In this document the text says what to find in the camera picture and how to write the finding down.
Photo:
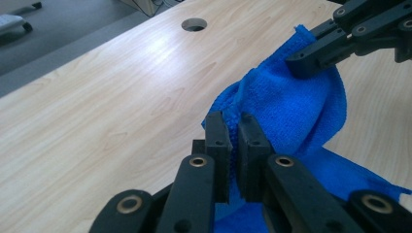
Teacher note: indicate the grey wheeled base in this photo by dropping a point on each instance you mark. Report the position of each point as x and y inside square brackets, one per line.
[11, 21]

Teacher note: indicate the blue towel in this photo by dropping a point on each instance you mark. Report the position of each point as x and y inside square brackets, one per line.
[291, 110]

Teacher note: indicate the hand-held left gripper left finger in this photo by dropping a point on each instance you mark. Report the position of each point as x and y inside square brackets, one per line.
[218, 155]

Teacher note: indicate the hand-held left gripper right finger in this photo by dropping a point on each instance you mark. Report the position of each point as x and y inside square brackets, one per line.
[254, 155]

